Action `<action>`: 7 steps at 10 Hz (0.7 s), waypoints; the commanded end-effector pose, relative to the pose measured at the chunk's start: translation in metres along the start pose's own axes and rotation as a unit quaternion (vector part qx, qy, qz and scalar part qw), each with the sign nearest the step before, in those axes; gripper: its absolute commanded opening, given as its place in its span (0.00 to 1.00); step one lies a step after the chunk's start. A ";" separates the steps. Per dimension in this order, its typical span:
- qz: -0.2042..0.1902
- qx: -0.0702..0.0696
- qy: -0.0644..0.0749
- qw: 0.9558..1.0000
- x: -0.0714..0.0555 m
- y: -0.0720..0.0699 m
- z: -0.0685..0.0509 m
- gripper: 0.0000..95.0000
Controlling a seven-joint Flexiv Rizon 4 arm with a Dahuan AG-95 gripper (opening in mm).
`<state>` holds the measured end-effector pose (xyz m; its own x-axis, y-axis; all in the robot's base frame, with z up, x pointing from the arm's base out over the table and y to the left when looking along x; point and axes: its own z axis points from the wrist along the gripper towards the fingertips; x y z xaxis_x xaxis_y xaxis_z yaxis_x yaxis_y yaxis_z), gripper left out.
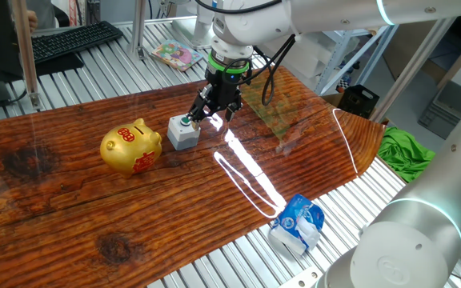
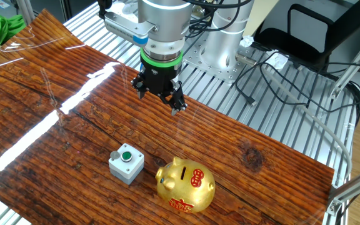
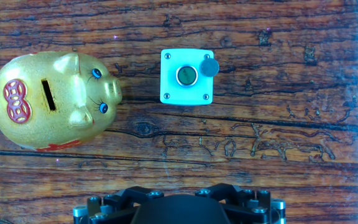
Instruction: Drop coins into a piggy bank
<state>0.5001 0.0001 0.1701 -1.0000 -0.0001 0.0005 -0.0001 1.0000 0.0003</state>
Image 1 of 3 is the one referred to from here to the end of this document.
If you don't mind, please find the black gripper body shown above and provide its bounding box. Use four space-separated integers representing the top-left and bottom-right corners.
198 66 252 114

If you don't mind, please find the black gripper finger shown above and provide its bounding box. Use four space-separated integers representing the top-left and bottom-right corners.
222 96 244 123
186 86 212 132

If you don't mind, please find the gold piggy bank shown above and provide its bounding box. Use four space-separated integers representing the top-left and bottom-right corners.
99 117 163 179

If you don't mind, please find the person's bare hand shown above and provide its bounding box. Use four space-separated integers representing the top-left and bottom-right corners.
26 10 40 34

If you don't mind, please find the white push button box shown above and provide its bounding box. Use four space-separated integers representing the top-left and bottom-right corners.
166 114 202 152

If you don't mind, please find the colourful children's book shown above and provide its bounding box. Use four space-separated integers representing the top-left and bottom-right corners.
150 38 204 72

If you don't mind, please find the white equipment base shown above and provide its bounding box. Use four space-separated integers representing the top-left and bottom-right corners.
172 0 215 51

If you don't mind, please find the white foam block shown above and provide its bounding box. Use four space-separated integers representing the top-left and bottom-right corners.
254 30 335 91

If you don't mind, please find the checkerboard card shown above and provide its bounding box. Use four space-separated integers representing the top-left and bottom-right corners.
336 75 351 93

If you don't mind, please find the white metal shelf rack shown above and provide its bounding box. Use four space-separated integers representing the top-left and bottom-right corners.
294 23 400 96

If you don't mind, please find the black plastic crate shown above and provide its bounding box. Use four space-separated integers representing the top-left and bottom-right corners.
336 83 380 120

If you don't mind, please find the blue tissue pack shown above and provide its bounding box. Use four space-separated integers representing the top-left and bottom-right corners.
268 194 326 256

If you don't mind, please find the black flat pad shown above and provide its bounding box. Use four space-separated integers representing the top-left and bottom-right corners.
34 51 86 77

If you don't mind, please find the black keyboard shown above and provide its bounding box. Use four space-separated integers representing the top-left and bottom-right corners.
30 20 124 65

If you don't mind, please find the wood grain table mat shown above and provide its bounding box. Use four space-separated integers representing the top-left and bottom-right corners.
0 65 387 288

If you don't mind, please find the green cloth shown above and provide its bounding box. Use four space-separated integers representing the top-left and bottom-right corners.
376 126 461 246

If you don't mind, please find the brown cardboard box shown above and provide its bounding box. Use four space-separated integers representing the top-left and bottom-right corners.
382 19 455 83

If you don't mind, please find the grey plastic tray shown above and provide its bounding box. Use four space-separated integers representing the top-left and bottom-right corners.
416 79 461 140

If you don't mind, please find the black wrist cable bundle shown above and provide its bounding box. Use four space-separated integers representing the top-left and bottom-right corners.
194 0 297 107

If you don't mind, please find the aluminium frame post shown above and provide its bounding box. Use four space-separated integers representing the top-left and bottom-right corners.
10 0 42 111
129 0 148 61

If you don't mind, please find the white metal bracket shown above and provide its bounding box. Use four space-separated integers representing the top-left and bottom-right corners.
278 266 324 288

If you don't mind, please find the aluminium frame strut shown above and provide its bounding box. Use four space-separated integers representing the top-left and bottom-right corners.
368 18 458 123

